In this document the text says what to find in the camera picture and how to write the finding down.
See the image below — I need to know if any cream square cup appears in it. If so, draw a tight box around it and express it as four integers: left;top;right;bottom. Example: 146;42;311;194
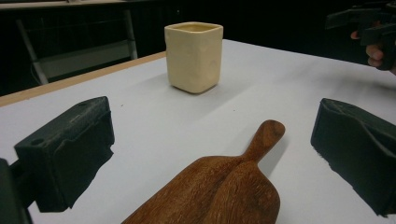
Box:
163;21;224;95

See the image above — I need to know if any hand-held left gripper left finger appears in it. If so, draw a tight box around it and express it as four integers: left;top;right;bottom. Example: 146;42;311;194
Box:
12;95;116;215

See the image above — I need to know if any wooden paddle board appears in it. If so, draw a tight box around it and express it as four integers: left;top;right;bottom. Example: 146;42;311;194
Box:
120;119;287;224

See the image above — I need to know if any grey metal stand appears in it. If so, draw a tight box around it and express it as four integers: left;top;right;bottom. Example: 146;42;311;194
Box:
15;8;139;86

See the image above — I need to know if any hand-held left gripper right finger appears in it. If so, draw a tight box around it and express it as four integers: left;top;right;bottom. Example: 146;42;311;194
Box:
310;97;396;218

